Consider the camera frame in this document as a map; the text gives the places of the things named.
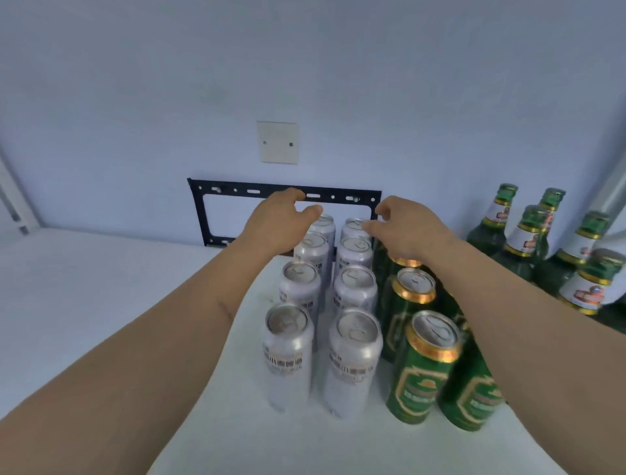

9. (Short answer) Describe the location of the person's right hand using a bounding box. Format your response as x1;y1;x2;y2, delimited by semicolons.
361;195;459;266

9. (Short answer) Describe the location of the person's left forearm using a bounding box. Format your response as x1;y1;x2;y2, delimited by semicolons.
0;234;294;475

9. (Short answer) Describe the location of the person's left hand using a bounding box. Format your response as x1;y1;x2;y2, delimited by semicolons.
238;187;324;259

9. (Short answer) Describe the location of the white metal shelf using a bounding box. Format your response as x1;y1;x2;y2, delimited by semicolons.
0;146;626;475

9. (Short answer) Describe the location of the person's right forearm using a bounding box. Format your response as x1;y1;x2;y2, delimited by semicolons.
430;238;626;475

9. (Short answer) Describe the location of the black metal wall bracket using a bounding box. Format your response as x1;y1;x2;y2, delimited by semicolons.
187;177;383;247

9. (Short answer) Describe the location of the white blank wall plate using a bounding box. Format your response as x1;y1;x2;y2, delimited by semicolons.
256;121;299;165

